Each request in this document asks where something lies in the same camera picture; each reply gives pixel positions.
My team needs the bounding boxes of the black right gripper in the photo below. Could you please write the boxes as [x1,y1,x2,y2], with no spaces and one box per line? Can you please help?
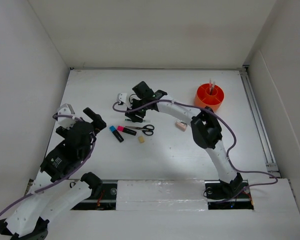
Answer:
[125,96,148,123]

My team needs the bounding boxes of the red translucent highlighter pen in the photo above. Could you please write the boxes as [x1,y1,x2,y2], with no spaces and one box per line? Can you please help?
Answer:
[209,79,213,95]

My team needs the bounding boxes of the black gel pen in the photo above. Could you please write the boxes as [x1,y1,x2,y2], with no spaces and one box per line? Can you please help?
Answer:
[210,81,216,95]

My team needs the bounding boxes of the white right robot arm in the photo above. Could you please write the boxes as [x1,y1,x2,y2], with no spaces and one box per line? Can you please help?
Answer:
[118,81,243,199]

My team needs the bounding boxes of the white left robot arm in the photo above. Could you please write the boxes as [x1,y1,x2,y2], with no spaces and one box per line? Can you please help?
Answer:
[0,104,107,240]

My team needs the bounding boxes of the pink capped black highlighter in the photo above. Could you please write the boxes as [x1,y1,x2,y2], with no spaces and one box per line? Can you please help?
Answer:
[117,125,137,136]

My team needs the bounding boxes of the blue capped black highlighter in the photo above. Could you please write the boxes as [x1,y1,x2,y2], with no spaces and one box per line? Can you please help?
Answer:
[109,125,124,143]

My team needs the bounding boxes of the tan eraser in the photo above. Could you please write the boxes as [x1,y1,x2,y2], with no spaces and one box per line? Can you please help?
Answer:
[138,136,145,144]

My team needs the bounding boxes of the pink pencil sharpener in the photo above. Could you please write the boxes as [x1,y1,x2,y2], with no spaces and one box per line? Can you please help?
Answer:
[175,120,188,132]

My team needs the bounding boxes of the orange round compartment container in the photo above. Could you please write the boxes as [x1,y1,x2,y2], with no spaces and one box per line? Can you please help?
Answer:
[194,83,225,112]

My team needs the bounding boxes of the black handled scissors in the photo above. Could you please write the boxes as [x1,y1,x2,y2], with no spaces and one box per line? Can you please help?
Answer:
[125,124,155,136]

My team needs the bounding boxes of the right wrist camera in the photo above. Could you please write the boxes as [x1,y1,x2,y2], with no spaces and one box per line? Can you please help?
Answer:
[117,93,129,105]

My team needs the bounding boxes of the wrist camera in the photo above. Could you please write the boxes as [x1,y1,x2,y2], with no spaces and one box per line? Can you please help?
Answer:
[117,93,129,105]
[56,103,76,130]

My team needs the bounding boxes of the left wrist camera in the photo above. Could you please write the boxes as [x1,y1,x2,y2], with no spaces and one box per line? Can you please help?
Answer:
[56,103,76,130]

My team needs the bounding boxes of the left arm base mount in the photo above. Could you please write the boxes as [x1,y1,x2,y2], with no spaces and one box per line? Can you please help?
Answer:
[71,172,118,211]

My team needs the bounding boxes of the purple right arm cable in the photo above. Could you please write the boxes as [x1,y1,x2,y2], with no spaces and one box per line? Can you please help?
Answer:
[112,99,279,187]

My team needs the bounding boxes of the front metal rail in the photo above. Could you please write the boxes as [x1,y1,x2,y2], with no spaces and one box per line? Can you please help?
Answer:
[62,177,241,208]

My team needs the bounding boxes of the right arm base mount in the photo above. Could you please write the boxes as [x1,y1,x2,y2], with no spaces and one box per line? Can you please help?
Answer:
[202,180,254,210]

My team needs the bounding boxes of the aluminium rail right side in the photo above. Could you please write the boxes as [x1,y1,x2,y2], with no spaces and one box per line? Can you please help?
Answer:
[239,65,281,178]

